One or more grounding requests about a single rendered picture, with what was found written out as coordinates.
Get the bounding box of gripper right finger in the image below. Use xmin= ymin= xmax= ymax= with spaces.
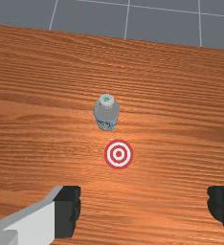
xmin=207 ymin=185 xmax=224 ymax=237

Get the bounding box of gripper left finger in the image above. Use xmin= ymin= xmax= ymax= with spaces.
xmin=0 ymin=185 xmax=82 ymax=245

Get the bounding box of clear plastic bottle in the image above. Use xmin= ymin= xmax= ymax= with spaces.
xmin=93 ymin=93 xmax=121 ymax=132

